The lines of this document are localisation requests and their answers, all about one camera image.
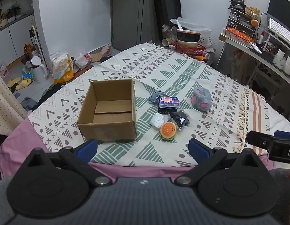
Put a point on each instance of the burger plush toy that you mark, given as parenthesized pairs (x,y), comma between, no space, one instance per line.
(168,131)

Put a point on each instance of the black leaning panels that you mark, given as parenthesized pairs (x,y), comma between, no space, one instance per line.
(167,7)

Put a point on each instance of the black item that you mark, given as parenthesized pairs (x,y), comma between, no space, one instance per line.
(180,119)

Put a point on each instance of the wicker basket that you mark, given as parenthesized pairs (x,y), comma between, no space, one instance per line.
(252,11)

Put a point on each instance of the black folded cloth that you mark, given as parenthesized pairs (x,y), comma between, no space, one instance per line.
(167,110)

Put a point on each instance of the orange striped cloth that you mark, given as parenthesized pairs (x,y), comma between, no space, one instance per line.
(259,112)

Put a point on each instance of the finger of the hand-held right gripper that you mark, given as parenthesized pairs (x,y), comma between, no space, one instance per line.
(258,139)
(285,133)

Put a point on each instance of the black monitor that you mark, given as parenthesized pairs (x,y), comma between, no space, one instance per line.
(281,7)

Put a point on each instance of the yellow slipper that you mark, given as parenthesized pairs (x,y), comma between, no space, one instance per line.
(13,82)
(23,84)

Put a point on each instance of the grey pink plush paw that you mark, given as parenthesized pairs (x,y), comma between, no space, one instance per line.
(201,99)

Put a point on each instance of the dotted beige curtain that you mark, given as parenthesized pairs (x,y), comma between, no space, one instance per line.
(6,103)

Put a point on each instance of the clear plastic bag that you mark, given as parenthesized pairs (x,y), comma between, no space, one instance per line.
(196,25)

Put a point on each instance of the red patterned box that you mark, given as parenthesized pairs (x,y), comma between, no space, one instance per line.
(239,34)

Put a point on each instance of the patterned white green blanket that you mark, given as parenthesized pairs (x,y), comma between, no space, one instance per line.
(182,75)

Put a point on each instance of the blue snack packet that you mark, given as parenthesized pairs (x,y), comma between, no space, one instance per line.
(169,102)

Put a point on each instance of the red plastic basket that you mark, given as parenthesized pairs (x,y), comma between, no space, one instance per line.
(189,49)

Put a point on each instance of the orange toy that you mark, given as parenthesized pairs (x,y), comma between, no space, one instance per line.
(255,22)

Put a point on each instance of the white frame desk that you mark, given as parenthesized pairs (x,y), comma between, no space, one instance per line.
(269,58)

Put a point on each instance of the blue can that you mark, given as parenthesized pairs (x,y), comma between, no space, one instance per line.
(28,76)

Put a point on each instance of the small drawer organizer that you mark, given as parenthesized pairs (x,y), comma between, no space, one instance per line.
(238,21)

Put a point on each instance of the white narrow rack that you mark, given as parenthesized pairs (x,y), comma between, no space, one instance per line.
(36,37)

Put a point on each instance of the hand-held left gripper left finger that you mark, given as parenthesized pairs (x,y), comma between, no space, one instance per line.
(87,146)

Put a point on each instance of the brown cardboard box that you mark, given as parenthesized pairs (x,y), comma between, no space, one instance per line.
(107,124)

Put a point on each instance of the beige bowl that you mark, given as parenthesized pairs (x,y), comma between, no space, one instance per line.
(188,44)

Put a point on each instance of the white kitchen cabinet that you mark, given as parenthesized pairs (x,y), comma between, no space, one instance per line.
(13,37)

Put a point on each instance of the pink bed sheet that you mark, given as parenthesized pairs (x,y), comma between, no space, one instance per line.
(13,145)

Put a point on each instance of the small grey plush toy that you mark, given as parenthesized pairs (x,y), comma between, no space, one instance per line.
(154,97)

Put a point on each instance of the black bowl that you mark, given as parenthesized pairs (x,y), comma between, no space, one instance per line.
(188,35)

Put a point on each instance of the paper cup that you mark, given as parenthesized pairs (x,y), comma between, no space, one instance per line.
(166,42)

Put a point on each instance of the white kettle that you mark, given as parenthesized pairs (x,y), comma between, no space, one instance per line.
(38,71)

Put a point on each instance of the white keyboard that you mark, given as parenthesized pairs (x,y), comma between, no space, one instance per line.
(281,31)

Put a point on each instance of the yellow white bag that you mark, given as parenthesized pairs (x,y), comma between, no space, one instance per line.
(61,69)

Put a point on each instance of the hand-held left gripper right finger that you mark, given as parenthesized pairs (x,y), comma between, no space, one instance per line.
(198,148)

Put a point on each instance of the white red plastic bag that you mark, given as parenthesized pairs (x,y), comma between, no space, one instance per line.
(83,59)

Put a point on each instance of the white plastic spoon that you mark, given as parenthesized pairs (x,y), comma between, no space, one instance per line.
(180,24)

